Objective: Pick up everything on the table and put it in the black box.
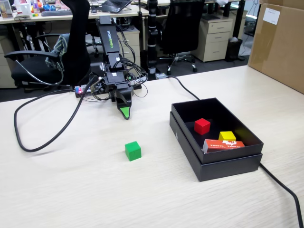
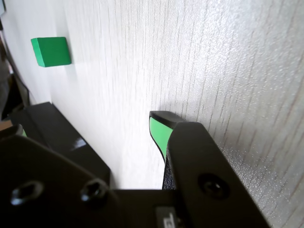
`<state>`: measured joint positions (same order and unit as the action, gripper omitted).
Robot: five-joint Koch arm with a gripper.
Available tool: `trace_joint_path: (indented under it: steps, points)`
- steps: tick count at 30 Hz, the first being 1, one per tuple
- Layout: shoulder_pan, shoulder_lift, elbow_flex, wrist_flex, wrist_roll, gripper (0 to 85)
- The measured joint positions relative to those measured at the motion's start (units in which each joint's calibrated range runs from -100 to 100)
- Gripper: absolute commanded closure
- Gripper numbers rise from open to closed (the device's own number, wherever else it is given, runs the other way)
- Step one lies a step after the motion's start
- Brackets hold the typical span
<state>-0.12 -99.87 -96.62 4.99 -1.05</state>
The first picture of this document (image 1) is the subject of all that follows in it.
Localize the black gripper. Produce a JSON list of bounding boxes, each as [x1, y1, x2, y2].
[[102, 71, 134, 120]]

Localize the green wooden cube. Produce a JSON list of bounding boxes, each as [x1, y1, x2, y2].
[[124, 141, 142, 162]]

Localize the black cardboard box tray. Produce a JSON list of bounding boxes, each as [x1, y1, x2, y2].
[[171, 97, 264, 164]]

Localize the black cardboard box lid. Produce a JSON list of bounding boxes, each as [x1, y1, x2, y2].
[[169, 111, 263, 182]]

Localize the large brown cardboard box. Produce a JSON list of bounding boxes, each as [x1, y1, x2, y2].
[[247, 0, 304, 95]]

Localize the black controller board strip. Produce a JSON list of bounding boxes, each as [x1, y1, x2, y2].
[[75, 83, 143, 98]]

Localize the beige drawer cabinet with keys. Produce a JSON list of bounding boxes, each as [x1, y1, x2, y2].
[[116, 25, 141, 67]]

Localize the black pole with white rings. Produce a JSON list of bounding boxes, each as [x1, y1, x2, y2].
[[146, 0, 159, 81]]

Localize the black office chair with armrests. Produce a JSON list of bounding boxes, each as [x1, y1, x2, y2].
[[4, 0, 92, 92]]

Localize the red wooden cube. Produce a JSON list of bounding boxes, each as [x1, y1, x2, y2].
[[194, 118, 211, 135]]

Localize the striped green cloth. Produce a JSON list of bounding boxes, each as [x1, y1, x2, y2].
[[45, 33, 71, 71]]

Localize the black mesh office chair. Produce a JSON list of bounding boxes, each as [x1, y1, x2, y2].
[[158, 0, 205, 76]]

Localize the beige office desk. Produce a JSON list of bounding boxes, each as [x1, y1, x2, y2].
[[0, 4, 150, 24]]

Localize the black laptop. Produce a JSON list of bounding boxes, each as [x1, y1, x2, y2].
[[101, 0, 133, 14]]

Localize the small orange-red carton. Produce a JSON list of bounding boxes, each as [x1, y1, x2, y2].
[[202, 139, 246, 154]]

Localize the yellow wooden cube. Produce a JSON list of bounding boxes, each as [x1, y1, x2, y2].
[[218, 131, 237, 142]]

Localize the beige three-drawer cabinet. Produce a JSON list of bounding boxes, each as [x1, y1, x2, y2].
[[191, 18, 234, 63]]

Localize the black computer keyboard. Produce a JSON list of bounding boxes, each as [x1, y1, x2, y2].
[[41, 9, 73, 17]]

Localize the black trash bin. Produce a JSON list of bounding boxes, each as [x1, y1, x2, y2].
[[225, 37, 243, 62]]

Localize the white shipping label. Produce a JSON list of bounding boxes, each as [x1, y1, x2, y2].
[[263, 7, 281, 26]]

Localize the bare camera circuit board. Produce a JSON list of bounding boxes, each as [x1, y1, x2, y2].
[[89, 79, 105, 95]]

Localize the thin black arm wires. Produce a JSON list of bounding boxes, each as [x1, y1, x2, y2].
[[114, 22, 148, 102]]

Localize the thick black camera cable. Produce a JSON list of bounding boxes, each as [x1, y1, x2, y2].
[[13, 77, 98, 152]]

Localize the picture frame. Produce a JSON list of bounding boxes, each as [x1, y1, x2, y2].
[[0, 0, 14, 19]]

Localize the thick black power cable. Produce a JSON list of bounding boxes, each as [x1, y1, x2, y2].
[[155, 75, 304, 228]]

